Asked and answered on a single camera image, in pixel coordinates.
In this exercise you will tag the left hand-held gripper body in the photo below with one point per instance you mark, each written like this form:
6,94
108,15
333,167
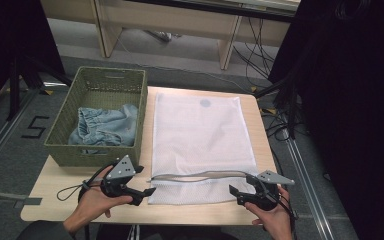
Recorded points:
121,170

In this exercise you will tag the person's left hand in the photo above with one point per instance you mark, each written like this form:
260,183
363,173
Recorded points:
95,200

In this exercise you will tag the grey metal floor rail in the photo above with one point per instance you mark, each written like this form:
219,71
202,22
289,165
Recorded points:
5,133
308,186

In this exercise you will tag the green woven plastic basket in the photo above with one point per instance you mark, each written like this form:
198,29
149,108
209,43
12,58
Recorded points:
113,83

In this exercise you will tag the black curtain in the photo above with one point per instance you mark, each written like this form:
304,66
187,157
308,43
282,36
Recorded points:
10,40
353,100

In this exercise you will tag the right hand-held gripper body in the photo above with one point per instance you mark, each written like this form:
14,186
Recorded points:
268,195

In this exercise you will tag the blue denim garment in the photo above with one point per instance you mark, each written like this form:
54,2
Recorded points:
108,126

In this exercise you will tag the grey tape strip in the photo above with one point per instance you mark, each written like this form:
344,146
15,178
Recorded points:
10,198

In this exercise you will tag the person's right hand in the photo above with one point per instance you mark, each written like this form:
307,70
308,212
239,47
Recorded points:
276,218

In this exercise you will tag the white mesh laundry bag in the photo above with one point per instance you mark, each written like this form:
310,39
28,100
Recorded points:
200,136

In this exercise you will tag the black metal stand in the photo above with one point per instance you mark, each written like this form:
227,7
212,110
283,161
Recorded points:
15,90
291,106

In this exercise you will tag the light wooden bench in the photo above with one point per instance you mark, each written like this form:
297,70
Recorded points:
166,20

